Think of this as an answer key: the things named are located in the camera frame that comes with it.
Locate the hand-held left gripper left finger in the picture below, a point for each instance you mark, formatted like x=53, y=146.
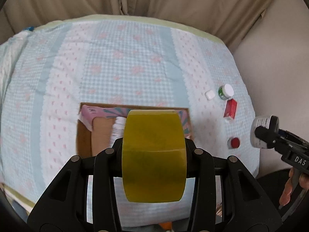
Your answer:
x=117, y=151

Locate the white jar with black lid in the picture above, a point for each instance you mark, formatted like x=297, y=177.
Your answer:
x=262, y=123

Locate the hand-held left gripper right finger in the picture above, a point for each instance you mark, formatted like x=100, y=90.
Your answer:
x=190, y=152

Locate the green jar with white lid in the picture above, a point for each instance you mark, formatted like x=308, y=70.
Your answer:
x=226, y=91

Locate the light green bed sheet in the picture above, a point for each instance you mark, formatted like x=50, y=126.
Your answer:
x=193, y=30

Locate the cardboard box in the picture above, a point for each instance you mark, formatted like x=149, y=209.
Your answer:
x=101, y=135

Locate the orange object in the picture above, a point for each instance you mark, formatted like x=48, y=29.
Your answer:
x=166, y=226

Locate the blue patterned cloth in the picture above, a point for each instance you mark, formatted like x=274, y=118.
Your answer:
x=29, y=28

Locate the small jar with red lid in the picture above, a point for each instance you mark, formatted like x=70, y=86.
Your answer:
x=234, y=143

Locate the yellow tape roll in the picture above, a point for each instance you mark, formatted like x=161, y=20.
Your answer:
x=154, y=154

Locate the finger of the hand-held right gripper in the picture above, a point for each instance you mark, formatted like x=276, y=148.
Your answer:
x=265, y=136
x=293, y=140

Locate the red carton box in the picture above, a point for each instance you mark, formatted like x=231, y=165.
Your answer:
x=230, y=110

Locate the white plastic bottle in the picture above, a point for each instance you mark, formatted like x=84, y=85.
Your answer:
x=117, y=130

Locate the small white cap bottle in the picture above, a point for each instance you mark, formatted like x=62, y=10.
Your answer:
x=209, y=94

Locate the person's right hand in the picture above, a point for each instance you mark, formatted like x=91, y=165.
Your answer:
x=286, y=193

